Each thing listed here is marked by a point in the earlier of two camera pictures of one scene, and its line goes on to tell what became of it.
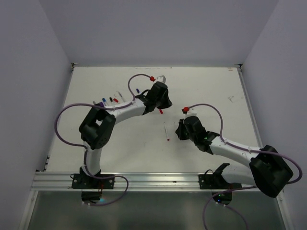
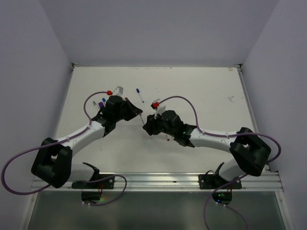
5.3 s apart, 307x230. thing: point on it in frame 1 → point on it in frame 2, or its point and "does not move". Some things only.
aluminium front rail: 130,182 does not move
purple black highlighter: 101,104 does not move
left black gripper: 167,103 → 133,110
